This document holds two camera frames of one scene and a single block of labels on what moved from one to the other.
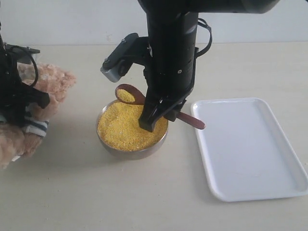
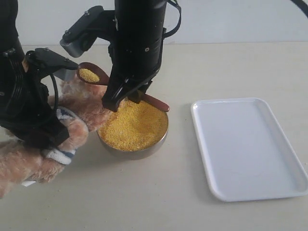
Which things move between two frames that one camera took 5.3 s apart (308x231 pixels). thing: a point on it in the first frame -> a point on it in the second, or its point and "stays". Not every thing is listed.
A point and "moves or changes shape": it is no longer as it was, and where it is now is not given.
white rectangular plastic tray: [246, 156] stays
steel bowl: [134, 154] stays
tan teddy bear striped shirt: [16, 141] moves or changes shape
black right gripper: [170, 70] -> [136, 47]
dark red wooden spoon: [139, 99] -> [96, 74]
